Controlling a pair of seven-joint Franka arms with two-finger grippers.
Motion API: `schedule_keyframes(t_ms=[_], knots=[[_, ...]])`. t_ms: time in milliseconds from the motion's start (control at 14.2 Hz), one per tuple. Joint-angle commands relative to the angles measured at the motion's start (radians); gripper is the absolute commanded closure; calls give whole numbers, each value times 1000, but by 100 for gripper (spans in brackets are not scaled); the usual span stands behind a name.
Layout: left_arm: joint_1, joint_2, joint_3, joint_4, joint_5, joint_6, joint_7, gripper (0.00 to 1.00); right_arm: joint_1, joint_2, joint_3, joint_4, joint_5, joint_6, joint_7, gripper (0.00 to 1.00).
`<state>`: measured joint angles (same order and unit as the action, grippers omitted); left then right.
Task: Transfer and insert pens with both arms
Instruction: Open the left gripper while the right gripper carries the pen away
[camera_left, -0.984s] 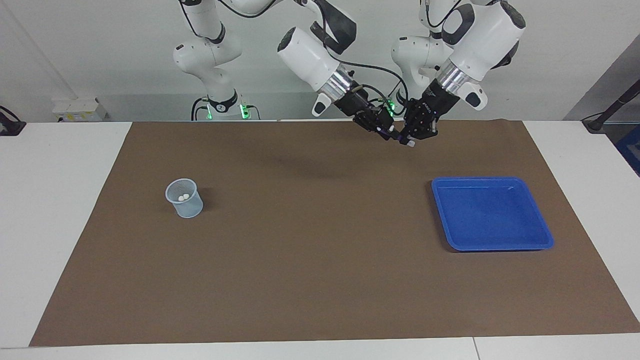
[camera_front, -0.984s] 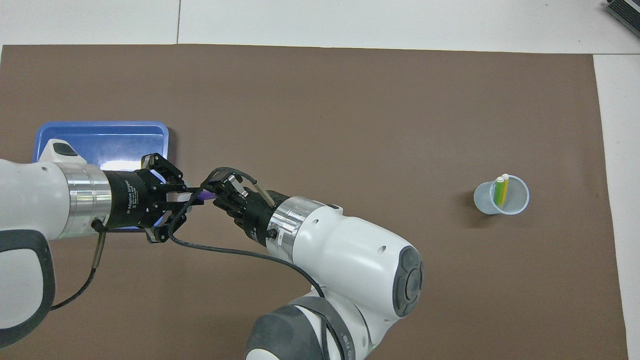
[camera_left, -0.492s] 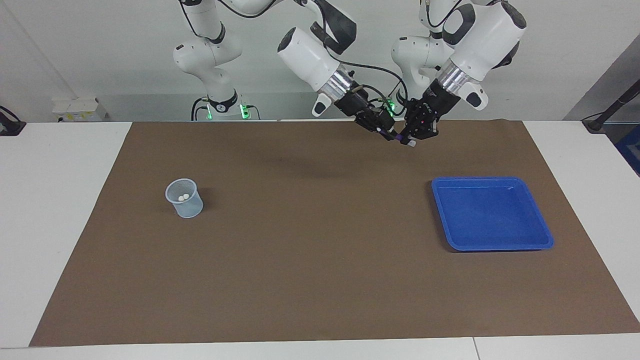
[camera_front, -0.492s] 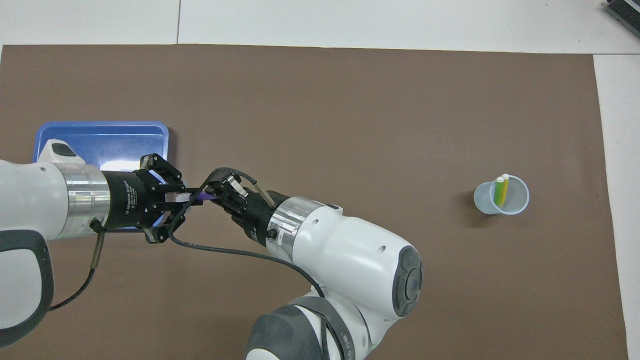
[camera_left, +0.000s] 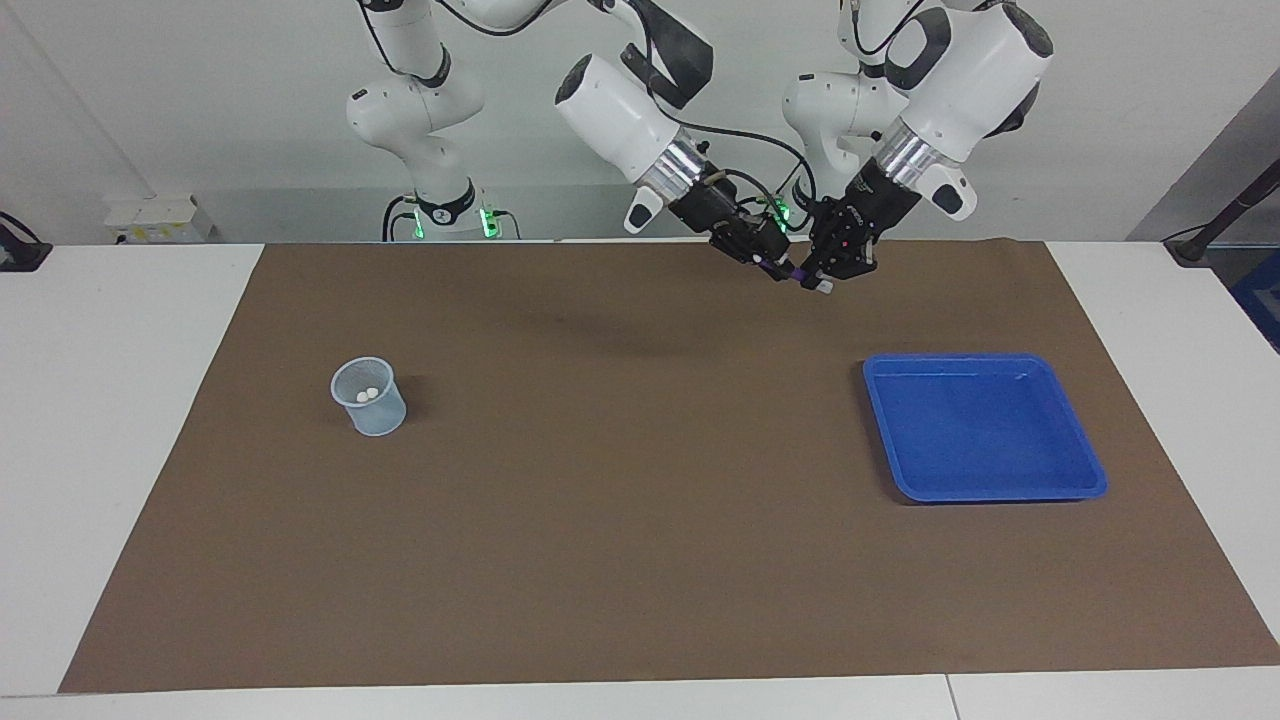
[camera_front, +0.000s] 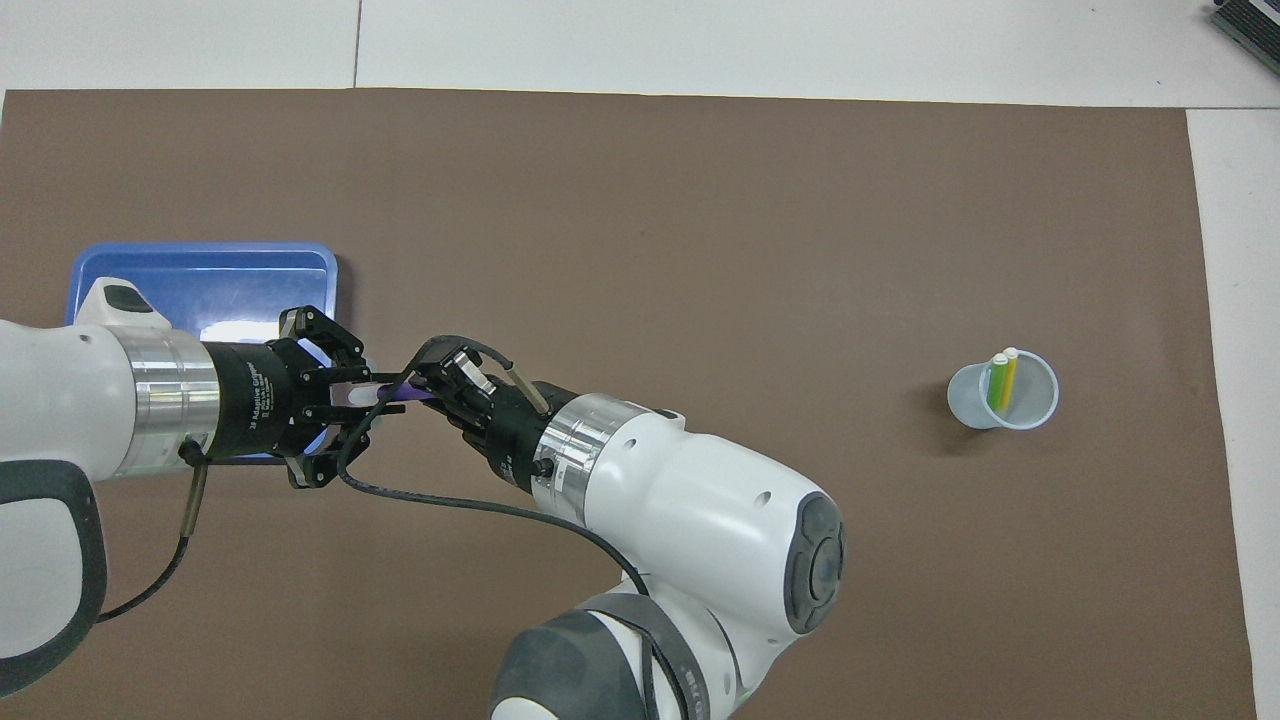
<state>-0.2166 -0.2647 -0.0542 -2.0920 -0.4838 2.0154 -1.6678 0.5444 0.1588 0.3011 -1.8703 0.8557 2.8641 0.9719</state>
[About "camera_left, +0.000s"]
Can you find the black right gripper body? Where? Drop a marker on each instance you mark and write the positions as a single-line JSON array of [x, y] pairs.
[[710, 210]]

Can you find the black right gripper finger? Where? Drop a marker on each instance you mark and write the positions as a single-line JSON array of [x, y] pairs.
[[765, 238], [750, 258]]

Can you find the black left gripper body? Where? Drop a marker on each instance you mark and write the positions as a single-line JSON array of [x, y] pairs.
[[880, 200]]

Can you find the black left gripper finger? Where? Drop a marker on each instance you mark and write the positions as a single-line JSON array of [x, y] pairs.
[[858, 260], [825, 235]]

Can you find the purple pen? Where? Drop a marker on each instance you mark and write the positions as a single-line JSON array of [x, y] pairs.
[[795, 275]]

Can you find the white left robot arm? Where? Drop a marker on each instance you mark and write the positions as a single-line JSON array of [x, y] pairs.
[[970, 70]]

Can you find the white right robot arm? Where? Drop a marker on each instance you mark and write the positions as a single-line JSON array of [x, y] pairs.
[[615, 110]]

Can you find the blue plastic tray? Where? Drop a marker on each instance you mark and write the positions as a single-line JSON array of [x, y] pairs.
[[980, 430]]

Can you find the brown table mat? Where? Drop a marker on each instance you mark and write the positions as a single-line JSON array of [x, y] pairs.
[[640, 500]]

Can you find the black stand leg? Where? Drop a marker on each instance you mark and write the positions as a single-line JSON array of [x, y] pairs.
[[1190, 245]]

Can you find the pale blue mesh pen cup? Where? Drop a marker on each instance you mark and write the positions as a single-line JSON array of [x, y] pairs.
[[380, 418]]

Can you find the blue box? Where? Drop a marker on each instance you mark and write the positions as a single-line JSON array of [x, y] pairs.
[[1262, 300]]

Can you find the black table clamp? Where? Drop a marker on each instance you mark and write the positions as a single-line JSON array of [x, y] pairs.
[[20, 255]]

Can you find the white wall outlet box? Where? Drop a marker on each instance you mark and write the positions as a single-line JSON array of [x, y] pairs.
[[150, 215]]

